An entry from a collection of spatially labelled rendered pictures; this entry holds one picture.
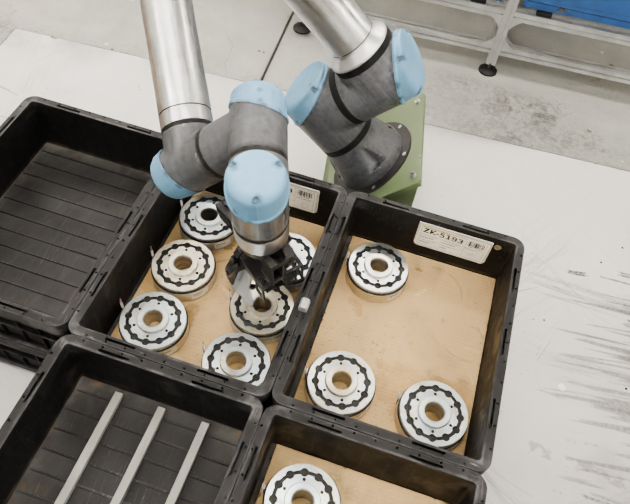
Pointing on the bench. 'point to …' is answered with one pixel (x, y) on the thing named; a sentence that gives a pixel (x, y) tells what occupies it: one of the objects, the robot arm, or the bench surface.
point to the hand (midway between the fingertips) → (261, 273)
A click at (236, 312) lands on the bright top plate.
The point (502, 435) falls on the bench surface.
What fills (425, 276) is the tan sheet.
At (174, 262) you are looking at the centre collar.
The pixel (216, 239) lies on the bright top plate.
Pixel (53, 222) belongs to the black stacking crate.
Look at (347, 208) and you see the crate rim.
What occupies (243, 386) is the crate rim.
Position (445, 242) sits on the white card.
